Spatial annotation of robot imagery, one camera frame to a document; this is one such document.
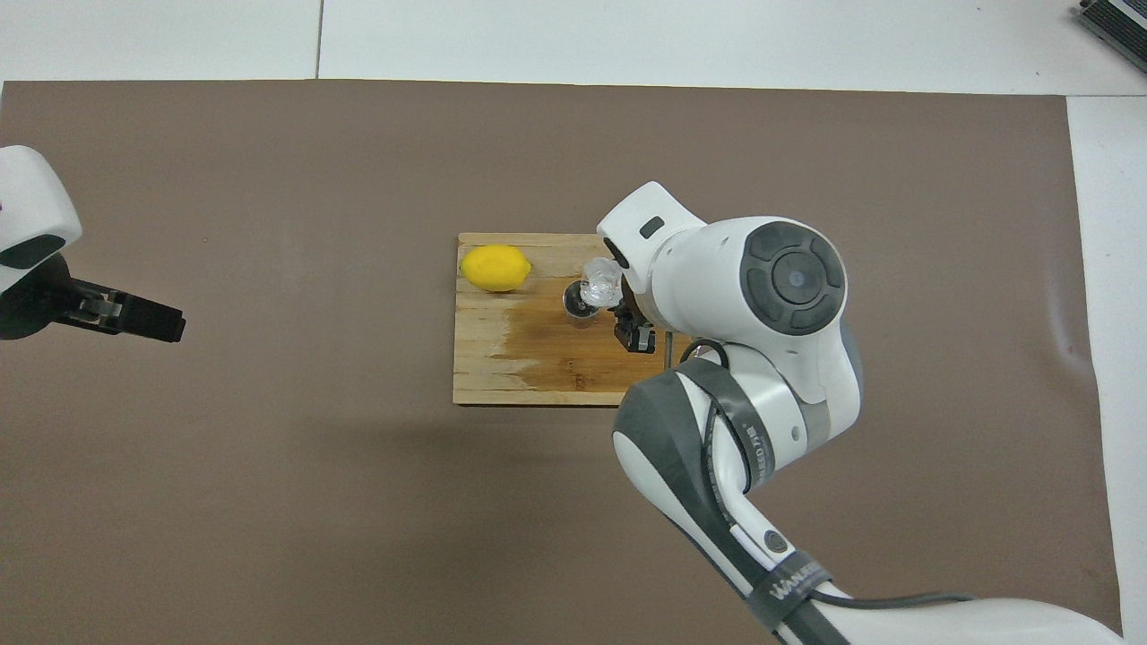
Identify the yellow lemon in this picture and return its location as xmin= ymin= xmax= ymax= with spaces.
xmin=459 ymin=244 xmax=532 ymax=294

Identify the brown paper table mat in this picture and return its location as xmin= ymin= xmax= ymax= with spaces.
xmin=0 ymin=79 xmax=1125 ymax=645

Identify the grey ribbed device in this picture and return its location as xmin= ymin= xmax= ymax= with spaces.
xmin=1075 ymin=0 xmax=1147 ymax=50

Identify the wooden cutting board, metal handle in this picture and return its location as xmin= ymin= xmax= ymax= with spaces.
xmin=453 ymin=233 xmax=693 ymax=409

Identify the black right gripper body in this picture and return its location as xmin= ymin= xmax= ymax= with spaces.
xmin=620 ymin=267 xmax=653 ymax=325

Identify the clear plastic cup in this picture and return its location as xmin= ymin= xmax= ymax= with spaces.
xmin=580 ymin=257 xmax=624 ymax=305

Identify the steel double jigger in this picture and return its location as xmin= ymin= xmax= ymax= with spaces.
xmin=562 ymin=279 xmax=599 ymax=329

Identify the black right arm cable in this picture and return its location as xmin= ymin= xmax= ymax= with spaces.
xmin=665 ymin=330 xmax=976 ymax=612

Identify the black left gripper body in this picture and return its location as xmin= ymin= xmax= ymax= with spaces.
xmin=0 ymin=254 xmax=78 ymax=341

